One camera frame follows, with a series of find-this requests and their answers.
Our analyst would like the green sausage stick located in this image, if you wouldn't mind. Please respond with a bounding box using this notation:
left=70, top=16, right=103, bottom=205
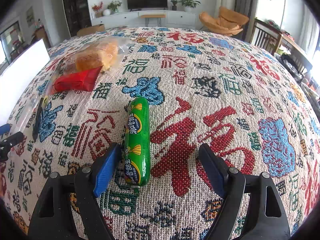
left=124, top=97, right=150, bottom=188

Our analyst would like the red snack packet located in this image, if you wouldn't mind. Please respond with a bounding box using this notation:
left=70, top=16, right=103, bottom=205
left=53, top=67, right=102, bottom=92

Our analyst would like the bagged bread slice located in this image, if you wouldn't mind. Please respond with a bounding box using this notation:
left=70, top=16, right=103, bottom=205
left=64, top=36, right=135, bottom=74

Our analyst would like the white cardboard box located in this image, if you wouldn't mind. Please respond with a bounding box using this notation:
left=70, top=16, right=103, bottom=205
left=0, top=40, right=50, bottom=125

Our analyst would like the patterned woven table cloth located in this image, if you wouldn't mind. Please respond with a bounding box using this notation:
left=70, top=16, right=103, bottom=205
left=1, top=27, right=319, bottom=239

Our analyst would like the wooden dining table set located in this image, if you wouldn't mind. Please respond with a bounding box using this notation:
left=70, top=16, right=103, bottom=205
left=30, top=27, right=51, bottom=49

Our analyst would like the brown cardboard box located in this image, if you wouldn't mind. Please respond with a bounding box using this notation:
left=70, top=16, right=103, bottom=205
left=76, top=24, right=105, bottom=37

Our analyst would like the white tv cabinet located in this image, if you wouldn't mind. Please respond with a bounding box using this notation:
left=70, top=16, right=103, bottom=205
left=91, top=10, right=197, bottom=29

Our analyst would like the dark wooden chair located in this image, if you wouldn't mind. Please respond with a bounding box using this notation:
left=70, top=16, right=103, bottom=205
left=250, top=18, right=283, bottom=55

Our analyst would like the dark tall display cabinet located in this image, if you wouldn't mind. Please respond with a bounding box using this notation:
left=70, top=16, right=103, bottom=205
left=62, top=0, right=91, bottom=37

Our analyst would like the small wooden bench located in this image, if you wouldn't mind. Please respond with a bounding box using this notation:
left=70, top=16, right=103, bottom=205
left=139, top=14, right=166, bottom=27

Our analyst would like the orange lounge chair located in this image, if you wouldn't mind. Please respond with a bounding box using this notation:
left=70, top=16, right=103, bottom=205
left=199, top=6, right=249, bottom=37

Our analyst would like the red flower vase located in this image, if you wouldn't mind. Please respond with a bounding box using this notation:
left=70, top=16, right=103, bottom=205
left=92, top=2, right=103, bottom=18

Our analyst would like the green plant white vase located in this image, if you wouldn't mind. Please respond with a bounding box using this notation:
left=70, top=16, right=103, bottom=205
left=103, top=1, right=122, bottom=16

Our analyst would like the small dark potted plant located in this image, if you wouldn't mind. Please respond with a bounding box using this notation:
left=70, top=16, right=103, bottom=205
left=170, top=0, right=178, bottom=11

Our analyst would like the green potted plant right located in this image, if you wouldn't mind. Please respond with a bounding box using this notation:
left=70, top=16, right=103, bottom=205
left=180, top=0, right=201, bottom=12

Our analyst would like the grey curtain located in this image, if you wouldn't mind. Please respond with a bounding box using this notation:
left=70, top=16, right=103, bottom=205
left=235, top=0, right=258, bottom=42

